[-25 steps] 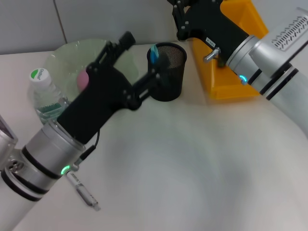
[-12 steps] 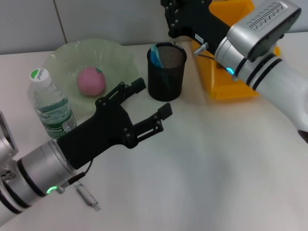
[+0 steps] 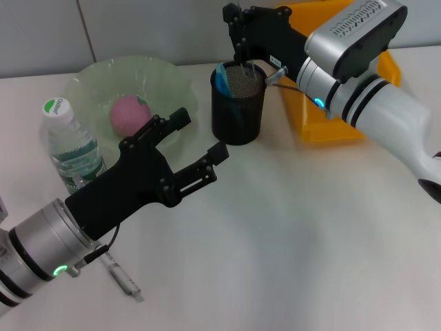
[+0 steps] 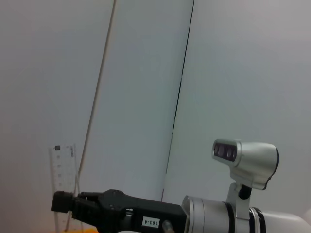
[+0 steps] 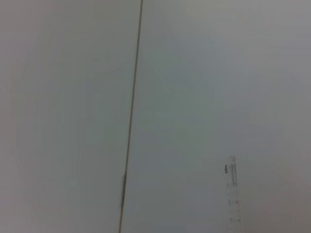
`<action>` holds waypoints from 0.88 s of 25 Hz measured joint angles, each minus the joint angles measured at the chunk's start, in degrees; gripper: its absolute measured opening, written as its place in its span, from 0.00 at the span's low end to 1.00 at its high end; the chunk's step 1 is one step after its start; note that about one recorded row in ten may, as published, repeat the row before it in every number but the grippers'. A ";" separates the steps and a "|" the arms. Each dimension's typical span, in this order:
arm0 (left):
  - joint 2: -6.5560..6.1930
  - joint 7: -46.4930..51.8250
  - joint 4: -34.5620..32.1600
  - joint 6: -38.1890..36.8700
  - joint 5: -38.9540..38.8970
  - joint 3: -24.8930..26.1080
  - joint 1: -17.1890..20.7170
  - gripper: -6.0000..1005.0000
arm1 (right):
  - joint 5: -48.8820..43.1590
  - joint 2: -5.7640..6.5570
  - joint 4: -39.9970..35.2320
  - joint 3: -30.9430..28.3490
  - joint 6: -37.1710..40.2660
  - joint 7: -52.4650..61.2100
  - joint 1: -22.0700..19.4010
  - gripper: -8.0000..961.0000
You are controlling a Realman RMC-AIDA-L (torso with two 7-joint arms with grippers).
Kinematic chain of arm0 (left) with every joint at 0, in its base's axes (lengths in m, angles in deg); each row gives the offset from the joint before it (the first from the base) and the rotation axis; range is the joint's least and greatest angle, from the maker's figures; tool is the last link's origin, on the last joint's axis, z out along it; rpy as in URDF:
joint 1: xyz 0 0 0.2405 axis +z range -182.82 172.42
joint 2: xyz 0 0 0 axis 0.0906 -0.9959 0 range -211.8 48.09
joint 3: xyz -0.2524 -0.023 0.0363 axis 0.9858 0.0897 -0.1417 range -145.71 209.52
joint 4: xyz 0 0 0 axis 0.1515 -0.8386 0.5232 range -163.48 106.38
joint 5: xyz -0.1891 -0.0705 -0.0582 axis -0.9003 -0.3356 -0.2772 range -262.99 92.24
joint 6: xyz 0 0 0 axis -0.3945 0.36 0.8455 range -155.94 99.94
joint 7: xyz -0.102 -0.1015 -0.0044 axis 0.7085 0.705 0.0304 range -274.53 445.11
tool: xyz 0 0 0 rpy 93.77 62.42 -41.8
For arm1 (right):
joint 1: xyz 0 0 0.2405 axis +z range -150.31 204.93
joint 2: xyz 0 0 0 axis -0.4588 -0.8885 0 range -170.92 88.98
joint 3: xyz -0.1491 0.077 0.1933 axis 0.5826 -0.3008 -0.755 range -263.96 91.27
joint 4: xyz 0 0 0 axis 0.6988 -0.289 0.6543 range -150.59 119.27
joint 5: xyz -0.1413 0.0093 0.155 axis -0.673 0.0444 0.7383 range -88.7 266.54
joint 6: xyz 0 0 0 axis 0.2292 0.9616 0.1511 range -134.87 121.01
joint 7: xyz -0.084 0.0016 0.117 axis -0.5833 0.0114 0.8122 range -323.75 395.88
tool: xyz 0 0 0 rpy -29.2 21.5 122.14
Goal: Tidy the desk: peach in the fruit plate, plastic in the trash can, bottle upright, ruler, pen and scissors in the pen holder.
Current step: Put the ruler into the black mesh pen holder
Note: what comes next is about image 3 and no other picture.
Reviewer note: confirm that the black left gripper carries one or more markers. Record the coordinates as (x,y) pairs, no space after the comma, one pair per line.
(131,186)

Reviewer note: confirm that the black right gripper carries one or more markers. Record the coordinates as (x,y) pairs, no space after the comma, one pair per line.
(275,38)

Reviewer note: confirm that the blue scissors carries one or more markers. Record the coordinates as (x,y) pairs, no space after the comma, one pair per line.
(222,82)

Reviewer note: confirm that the pink toy peach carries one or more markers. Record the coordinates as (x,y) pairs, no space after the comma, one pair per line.
(129,115)

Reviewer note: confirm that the clear bottle with green label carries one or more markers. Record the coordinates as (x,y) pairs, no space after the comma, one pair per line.
(72,145)

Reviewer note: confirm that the grey transparent pen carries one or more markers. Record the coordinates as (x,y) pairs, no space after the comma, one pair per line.
(120,276)

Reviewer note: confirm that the black mesh pen holder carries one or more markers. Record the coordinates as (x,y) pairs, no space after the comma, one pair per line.
(237,120)

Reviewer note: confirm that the green glass fruit plate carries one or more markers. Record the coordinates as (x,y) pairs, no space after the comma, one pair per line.
(162,82)

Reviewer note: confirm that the yellow plastic bin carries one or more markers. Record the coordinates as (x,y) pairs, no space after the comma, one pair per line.
(320,132)

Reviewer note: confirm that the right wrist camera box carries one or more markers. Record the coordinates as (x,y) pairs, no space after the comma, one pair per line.
(355,38)

